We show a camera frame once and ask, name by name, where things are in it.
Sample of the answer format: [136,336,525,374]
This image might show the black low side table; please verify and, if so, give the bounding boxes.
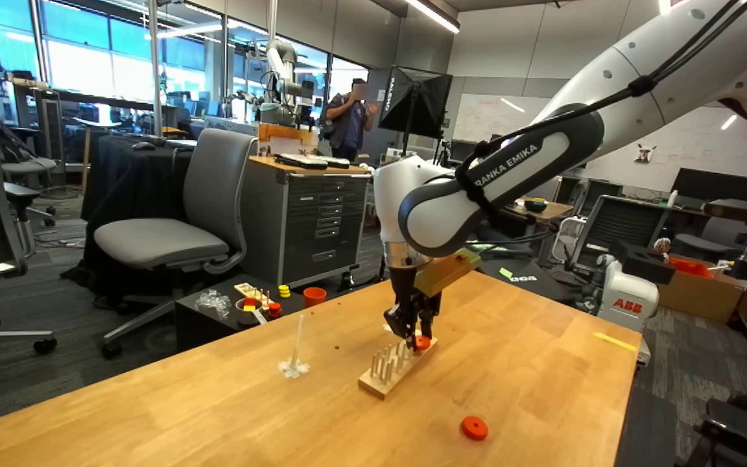
[177,275,306,350]

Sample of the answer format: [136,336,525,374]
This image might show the cardboard box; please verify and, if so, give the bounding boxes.
[658,273,747,323]

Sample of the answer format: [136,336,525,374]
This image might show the wooden peg board platform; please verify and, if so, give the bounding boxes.
[359,336,435,396]

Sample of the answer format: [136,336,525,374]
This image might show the clear stand with rod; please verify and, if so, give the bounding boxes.
[278,313,308,378]

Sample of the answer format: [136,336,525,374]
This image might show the grey office chair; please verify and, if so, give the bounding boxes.
[93,127,255,358]

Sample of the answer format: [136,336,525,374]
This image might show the white ABB robot base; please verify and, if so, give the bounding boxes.
[600,253,658,331]

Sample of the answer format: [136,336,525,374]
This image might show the grey drawer cabinet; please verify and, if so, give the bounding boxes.
[242,155,370,288]

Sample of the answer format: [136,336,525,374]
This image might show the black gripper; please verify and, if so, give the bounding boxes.
[385,270,442,339]

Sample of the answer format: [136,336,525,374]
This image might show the wrist camera wooden mount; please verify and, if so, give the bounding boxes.
[416,249,479,295]

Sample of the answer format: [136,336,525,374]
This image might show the orange bowl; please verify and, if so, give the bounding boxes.
[304,286,329,305]

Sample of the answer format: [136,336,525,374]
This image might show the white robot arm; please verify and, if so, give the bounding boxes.
[374,0,747,339]

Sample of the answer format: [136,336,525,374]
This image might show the standing person dark shirt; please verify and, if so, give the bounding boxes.
[324,77,378,160]

